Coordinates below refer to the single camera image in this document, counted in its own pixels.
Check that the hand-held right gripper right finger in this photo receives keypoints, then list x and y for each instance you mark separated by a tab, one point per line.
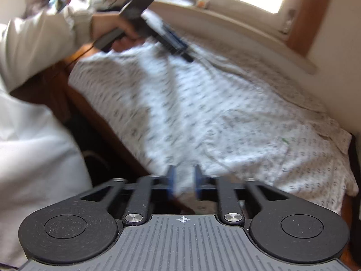
197	182

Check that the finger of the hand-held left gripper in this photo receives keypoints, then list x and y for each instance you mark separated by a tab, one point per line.
174	41

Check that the person's torso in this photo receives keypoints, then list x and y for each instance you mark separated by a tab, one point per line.
33	161

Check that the person's left hand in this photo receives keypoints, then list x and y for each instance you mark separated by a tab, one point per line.
105	25

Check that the cream stone window sill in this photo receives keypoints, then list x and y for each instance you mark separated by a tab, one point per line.
239	28

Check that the white checker-print garment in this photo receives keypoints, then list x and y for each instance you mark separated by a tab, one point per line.
211	104

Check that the wooden window frame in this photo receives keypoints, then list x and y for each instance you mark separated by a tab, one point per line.
310	14

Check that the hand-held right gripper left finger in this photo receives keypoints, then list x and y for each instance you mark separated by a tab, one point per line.
171	183

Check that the person's left forearm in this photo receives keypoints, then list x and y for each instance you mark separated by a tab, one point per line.
42	42

